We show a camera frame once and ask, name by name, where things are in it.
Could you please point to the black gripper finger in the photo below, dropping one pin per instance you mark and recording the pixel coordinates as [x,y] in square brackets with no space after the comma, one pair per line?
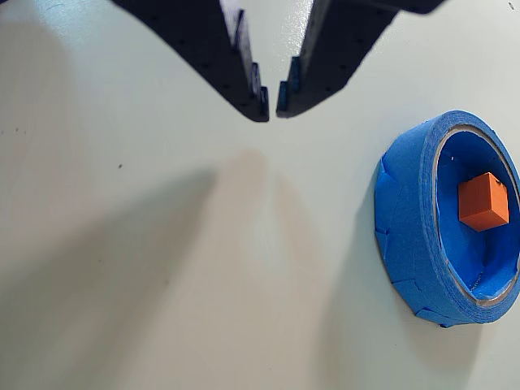
[337,48]
[203,44]

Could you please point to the small red block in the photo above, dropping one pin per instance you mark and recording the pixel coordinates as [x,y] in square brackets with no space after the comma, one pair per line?
[481,199]

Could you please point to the blue tape roll bin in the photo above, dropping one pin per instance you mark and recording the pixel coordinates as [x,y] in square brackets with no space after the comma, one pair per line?
[406,211]

